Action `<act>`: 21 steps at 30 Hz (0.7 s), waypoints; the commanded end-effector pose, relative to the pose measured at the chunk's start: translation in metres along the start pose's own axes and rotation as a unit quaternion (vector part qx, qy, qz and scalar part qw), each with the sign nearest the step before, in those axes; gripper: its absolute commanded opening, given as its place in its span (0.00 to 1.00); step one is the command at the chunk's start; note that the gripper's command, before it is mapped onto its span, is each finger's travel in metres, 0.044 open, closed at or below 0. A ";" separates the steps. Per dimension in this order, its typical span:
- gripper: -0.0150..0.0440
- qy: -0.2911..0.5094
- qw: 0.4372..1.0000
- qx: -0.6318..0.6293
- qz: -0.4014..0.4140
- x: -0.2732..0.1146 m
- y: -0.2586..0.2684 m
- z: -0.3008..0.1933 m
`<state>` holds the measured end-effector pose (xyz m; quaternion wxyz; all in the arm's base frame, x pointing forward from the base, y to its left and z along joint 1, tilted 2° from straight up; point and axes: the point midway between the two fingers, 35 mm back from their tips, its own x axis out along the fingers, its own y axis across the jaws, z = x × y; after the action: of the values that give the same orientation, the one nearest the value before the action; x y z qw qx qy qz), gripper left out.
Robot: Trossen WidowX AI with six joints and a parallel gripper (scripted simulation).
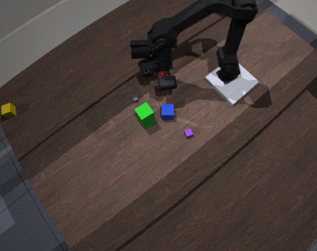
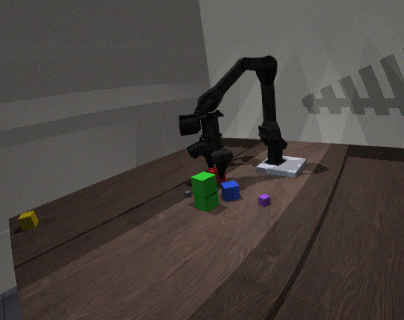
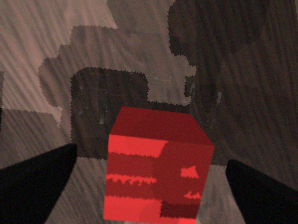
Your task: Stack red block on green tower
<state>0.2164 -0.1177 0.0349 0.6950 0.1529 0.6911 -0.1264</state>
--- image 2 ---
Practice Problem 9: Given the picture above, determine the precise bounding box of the red block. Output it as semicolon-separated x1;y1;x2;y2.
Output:
208;167;226;184

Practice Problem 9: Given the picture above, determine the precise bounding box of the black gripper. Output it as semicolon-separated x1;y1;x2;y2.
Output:
201;130;233;179

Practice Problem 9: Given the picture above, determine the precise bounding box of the green block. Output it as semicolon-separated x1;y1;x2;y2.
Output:
191;172;218;198
193;191;219;212

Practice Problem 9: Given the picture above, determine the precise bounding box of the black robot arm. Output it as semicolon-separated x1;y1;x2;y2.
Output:
178;55;287;166

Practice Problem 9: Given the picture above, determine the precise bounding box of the purple block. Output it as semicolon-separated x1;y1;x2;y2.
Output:
258;194;270;207

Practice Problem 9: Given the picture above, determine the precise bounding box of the yellow cube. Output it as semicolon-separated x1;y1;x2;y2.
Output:
17;211;38;231

